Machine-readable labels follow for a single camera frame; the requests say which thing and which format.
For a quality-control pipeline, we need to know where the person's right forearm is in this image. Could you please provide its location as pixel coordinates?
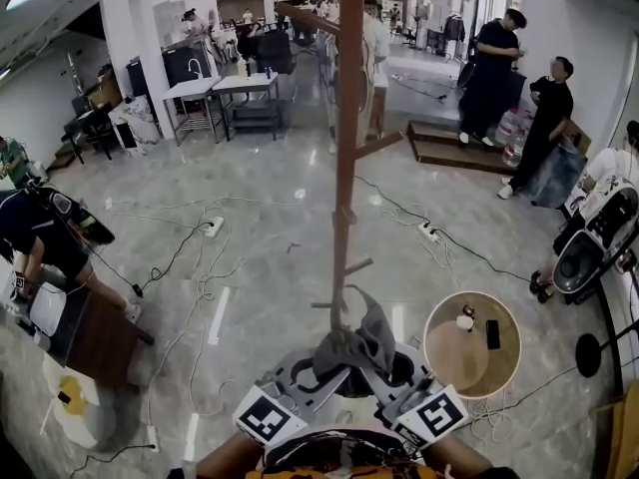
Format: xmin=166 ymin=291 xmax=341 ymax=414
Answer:
xmin=428 ymin=431 xmax=495 ymax=479

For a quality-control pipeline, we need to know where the dark wooden sink cabinet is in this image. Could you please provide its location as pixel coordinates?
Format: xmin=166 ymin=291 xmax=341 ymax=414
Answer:
xmin=17 ymin=266 xmax=156 ymax=393

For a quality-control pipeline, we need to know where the person's left forearm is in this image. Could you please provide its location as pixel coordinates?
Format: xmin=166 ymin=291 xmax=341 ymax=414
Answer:
xmin=197 ymin=434 xmax=266 ymax=479

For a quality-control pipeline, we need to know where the long white cable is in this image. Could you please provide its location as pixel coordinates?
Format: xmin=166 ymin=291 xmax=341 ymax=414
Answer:
xmin=147 ymin=195 xmax=281 ymax=418

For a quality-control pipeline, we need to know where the tall black cabinet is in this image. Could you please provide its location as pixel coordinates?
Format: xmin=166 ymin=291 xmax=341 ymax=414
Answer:
xmin=125 ymin=55 xmax=151 ymax=99

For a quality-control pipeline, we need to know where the clothes rack with garments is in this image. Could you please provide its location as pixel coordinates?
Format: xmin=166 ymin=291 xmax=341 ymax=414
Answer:
xmin=443 ymin=11 xmax=468 ymax=59

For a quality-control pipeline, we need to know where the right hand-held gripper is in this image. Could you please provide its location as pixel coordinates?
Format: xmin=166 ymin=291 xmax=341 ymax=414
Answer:
xmin=358 ymin=345 xmax=470 ymax=451

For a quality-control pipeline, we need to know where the black floor stand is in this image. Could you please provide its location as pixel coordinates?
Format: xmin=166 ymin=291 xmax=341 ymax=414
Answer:
xmin=574 ymin=311 xmax=639 ymax=379

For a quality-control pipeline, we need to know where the yellow cloth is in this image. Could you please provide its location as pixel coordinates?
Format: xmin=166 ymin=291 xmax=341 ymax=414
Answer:
xmin=55 ymin=375 xmax=91 ymax=416

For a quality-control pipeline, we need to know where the metal sink table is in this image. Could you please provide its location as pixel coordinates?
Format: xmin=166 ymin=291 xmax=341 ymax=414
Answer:
xmin=162 ymin=59 xmax=224 ymax=147

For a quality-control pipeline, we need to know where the person's black orange patterned shirt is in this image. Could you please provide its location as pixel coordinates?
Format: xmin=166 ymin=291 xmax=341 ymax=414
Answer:
xmin=247 ymin=427 xmax=520 ymax=479

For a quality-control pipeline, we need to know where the grey blue plastic bag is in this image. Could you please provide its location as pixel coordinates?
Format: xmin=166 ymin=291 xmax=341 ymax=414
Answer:
xmin=528 ymin=135 xmax=588 ymax=209

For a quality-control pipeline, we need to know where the white black backpack rig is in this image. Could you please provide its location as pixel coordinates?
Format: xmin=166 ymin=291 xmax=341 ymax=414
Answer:
xmin=552 ymin=187 xmax=639 ymax=308

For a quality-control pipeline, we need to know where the dark wooden platform step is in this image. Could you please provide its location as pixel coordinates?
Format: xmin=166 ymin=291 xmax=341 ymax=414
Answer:
xmin=406 ymin=120 xmax=518 ymax=177

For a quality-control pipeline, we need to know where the light wooden chair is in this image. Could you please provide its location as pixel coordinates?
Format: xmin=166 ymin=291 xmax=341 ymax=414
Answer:
xmin=588 ymin=394 xmax=639 ymax=479

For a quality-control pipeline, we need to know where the metal work table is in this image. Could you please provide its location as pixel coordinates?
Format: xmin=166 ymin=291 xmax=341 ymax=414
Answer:
xmin=212 ymin=72 xmax=281 ymax=142

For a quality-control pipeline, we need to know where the brown wooden coat rack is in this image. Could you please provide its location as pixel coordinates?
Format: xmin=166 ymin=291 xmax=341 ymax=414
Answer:
xmin=276 ymin=0 xmax=404 ymax=336

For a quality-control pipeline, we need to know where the white wash basin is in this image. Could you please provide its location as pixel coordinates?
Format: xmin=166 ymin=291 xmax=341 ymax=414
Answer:
xmin=28 ymin=281 xmax=66 ymax=338

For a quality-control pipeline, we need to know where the clear water jug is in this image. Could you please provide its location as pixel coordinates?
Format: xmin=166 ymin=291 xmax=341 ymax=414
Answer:
xmin=493 ymin=107 xmax=520 ymax=145
xmin=501 ymin=112 xmax=530 ymax=169

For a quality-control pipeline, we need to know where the grey cloth garment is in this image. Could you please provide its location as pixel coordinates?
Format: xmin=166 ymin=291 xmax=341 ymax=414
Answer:
xmin=313 ymin=283 xmax=397 ymax=383

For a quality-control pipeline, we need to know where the round wooden side table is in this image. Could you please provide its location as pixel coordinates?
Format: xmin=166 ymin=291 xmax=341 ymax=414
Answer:
xmin=422 ymin=290 xmax=522 ymax=401

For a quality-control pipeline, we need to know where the black green backpack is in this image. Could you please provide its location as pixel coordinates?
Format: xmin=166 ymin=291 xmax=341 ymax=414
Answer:
xmin=29 ymin=187 xmax=116 ymax=246

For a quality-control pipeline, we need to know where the marble pattern block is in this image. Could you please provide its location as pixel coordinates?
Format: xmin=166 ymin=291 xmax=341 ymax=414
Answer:
xmin=108 ymin=95 xmax=164 ymax=157

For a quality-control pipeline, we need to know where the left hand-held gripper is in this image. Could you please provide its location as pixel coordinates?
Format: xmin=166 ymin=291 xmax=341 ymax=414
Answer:
xmin=232 ymin=356 xmax=353 ymax=449

